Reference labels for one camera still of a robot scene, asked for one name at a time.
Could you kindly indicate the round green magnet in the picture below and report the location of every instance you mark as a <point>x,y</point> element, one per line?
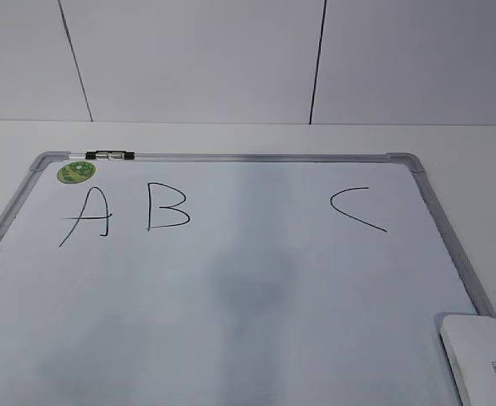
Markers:
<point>76,172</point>

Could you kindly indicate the white board with grey frame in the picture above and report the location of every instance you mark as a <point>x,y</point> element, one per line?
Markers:
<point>230,280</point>

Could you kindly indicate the white board eraser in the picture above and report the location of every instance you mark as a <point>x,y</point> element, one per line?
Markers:
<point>470,345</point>

